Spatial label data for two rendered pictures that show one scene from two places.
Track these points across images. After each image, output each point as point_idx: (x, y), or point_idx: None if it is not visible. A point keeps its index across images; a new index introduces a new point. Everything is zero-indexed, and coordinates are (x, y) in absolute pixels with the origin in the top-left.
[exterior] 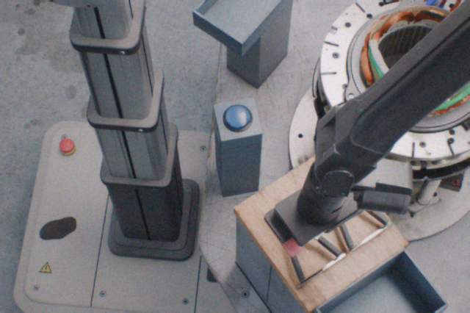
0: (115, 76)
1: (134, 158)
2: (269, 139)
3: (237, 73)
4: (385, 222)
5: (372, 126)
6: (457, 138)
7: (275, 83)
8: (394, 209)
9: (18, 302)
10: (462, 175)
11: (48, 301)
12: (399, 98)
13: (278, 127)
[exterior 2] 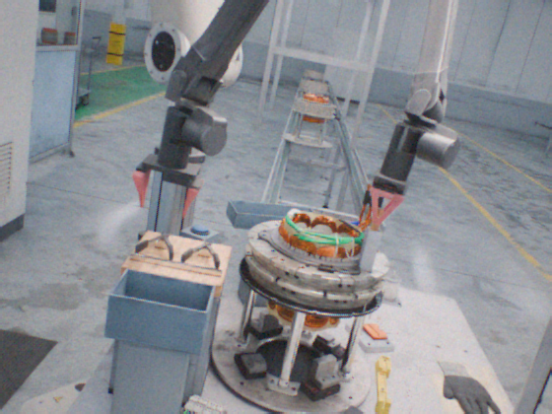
0: (163, 186)
1: None
2: (224, 321)
3: (240, 295)
4: (216, 262)
5: (205, 34)
6: (307, 268)
7: (255, 310)
8: (197, 134)
9: (24, 404)
10: (322, 390)
11: (36, 412)
12: (222, 5)
13: (235, 321)
